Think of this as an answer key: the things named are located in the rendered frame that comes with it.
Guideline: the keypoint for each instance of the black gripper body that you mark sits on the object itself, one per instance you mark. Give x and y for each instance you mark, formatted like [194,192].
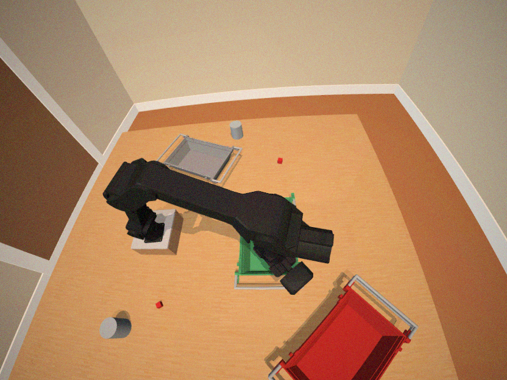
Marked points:
[296,277]

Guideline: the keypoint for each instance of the green plastic tray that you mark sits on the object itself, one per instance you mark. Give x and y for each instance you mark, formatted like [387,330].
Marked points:
[249,262]

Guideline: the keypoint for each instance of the grey cylinder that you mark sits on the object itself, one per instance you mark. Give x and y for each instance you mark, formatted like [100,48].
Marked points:
[236,129]
[113,328]

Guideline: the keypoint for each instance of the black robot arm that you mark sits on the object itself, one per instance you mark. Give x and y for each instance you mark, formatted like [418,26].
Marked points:
[269,220]

